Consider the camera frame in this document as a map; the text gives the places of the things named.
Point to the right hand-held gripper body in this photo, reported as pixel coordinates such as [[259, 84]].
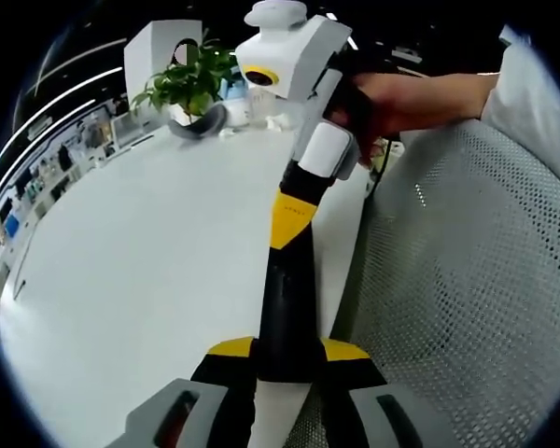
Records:
[[308, 51]]

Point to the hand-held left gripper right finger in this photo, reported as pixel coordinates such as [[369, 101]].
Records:
[[354, 410]]

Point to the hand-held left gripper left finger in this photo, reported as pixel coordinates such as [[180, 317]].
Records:
[[224, 401]]

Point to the person's right hand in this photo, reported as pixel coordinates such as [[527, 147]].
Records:
[[392, 102]]

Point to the crumpled white tissue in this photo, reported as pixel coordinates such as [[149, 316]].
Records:
[[280, 122]]

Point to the black curved headset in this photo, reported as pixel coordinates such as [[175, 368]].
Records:
[[200, 127]]

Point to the green potted plant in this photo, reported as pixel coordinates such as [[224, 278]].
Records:
[[186, 84]]

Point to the grey mesh chair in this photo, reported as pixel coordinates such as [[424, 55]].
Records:
[[471, 280]]

